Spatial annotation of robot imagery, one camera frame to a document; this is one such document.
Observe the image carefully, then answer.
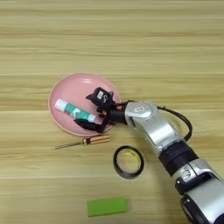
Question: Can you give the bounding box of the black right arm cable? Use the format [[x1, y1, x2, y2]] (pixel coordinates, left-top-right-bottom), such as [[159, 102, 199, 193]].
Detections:
[[156, 105, 193, 143]]

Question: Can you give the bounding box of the wooden handle screwdriver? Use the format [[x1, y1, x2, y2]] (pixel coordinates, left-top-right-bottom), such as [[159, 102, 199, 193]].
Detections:
[[52, 134, 111, 151]]

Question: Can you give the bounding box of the black tape roll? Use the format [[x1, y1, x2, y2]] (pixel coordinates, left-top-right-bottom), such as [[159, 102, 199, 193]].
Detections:
[[112, 145, 145, 180]]

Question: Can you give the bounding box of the black box white label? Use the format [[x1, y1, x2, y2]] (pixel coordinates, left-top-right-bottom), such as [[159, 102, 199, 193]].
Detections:
[[90, 87, 115, 107]]

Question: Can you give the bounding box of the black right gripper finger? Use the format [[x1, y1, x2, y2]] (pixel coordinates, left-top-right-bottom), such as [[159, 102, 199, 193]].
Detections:
[[73, 118, 105, 134], [85, 93, 96, 103]]

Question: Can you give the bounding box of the pink round plate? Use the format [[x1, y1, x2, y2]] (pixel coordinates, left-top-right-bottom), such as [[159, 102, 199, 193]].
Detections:
[[47, 73, 122, 137]]

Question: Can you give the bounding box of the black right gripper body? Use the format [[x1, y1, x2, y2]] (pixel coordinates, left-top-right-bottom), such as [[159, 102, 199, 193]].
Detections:
[[95, 100, 130, 134]]

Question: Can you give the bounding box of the white green glue stick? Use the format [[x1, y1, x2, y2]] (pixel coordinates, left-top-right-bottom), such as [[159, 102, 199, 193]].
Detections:
[[54, 98, 97, 123]]

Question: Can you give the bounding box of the green rectangular block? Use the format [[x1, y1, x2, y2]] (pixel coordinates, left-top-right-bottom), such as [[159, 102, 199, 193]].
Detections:
[[87, 196, 128, 218]]

